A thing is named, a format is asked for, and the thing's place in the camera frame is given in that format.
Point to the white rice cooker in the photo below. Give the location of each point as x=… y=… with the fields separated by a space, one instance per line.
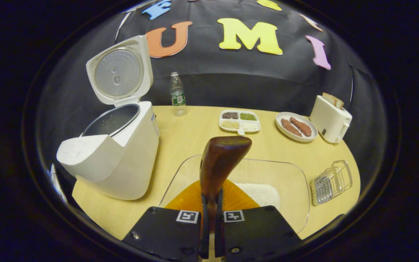
x=122 y=163

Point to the black backdrop cloth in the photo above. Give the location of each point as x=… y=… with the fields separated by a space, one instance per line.
x=213 y=80

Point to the brown sausage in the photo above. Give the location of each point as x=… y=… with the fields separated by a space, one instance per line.
x=291 y=128
x=301 y=126

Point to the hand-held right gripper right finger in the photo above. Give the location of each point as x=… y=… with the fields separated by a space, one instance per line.
x=256 y=233

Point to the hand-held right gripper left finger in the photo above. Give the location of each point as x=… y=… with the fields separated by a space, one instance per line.
x=166 y=233

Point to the brown wooden spoon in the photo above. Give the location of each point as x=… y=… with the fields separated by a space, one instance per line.
x=218 y=163

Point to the white toaster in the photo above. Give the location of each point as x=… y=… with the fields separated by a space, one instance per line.
x=329 y=122

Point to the toast bread slice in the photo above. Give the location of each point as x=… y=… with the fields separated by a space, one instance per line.
x=328 y=98
x=339 y=103

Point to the white oval plate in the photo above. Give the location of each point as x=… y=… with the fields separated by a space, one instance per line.
x=280 y=127

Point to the clear glass dish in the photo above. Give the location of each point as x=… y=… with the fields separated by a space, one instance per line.
x=286 y=174

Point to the white divided grain tray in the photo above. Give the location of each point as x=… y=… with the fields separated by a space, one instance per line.
x=251 y=125

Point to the clear plastic water bottle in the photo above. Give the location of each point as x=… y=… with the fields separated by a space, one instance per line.
x=178 y=96

